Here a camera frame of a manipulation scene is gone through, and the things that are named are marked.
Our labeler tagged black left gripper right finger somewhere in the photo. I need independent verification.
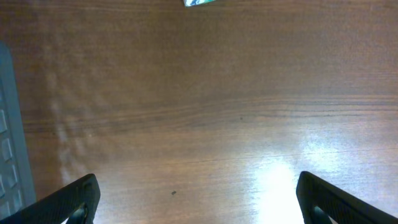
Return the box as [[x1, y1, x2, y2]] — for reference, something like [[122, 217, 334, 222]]
[[296, 171, 397, 224]]

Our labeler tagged small orange teal box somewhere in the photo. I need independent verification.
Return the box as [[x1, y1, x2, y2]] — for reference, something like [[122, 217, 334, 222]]
[[183, 0, 215, 7]]

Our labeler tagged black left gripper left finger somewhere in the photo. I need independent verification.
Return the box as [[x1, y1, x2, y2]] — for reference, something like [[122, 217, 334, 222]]
[[1, 174, 101, 224]]

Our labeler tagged grey plastic mesh basket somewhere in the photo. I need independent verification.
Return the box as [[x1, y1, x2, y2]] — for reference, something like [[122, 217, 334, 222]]
[[1, 42, 36, 220]]

